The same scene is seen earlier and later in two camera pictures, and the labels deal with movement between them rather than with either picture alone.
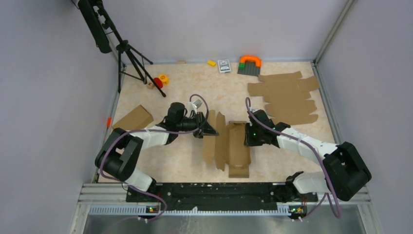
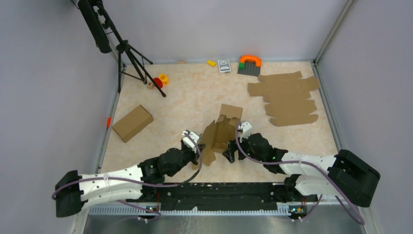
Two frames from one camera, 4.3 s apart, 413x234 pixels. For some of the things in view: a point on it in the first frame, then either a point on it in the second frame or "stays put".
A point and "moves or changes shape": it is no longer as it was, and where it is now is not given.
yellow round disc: (164, 79) stays put
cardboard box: (228, 147) moves or changes shape
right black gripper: (249, 141) -> (229, 153)
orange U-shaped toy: (257, 60) stays put
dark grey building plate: (250, 68) stays put
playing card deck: (224, 66) stays put
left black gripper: (206, 130) -> (195, 156)
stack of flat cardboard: (287, 95) stays put
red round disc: (159, 82) stays put
